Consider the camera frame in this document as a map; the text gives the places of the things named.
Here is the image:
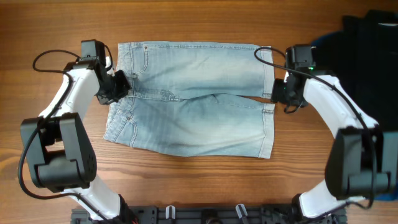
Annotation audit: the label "light blue denim shorts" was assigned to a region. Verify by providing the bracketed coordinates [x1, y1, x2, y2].
[104, 41, 274, 159]

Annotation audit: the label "blue cloth under pile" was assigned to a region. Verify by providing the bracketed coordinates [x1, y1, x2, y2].
[310, 30, 398, 202]

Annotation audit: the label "dark navy shirt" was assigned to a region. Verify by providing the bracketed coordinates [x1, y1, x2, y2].
[312, 10, 397, 131]

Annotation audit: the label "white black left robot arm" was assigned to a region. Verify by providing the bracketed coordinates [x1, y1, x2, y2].
[17, 39, 138, 223]

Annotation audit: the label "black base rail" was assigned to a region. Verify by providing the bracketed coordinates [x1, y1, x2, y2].
[70, 203, 347, 224]

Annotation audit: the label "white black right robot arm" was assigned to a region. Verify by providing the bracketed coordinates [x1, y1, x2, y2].
[272, 45, 397, 222]

